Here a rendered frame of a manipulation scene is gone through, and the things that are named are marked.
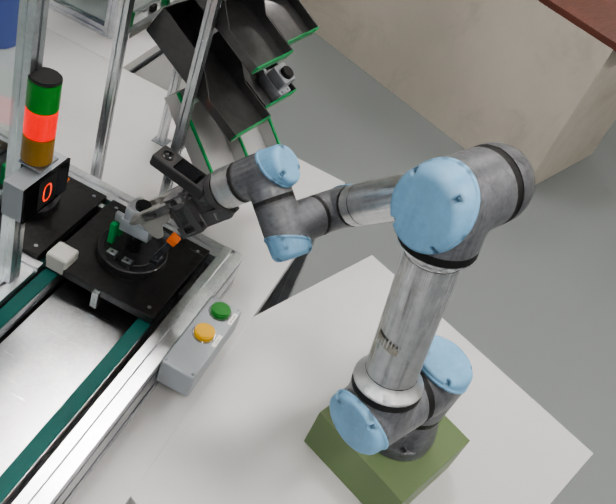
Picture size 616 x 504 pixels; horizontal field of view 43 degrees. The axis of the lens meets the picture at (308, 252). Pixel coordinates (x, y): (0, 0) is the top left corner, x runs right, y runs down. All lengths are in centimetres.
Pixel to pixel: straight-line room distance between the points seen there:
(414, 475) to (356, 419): 27
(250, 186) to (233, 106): 37
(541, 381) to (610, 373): 39
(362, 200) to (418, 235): 31
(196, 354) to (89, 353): 20
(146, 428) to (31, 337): 27
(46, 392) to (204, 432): 30
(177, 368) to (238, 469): 22
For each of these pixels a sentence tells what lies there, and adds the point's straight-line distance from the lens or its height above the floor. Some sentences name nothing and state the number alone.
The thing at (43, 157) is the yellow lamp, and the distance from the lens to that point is 131.
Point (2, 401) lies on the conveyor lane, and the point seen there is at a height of 92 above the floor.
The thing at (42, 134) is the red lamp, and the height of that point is 133.
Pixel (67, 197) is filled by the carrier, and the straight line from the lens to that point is 172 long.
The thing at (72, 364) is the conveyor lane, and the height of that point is 92.
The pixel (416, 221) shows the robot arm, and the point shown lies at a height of 152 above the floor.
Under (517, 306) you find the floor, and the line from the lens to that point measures 360.
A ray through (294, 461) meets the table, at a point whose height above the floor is 86.
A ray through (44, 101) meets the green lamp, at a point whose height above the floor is 139.
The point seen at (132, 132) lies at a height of 86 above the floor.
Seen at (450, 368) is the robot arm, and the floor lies 119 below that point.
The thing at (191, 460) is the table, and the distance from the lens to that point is 148.
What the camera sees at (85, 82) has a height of 86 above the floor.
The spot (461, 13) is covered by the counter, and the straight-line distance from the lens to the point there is 436.
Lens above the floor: 209
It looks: 40 degrees down
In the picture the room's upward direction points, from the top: 24 degrees clockwise
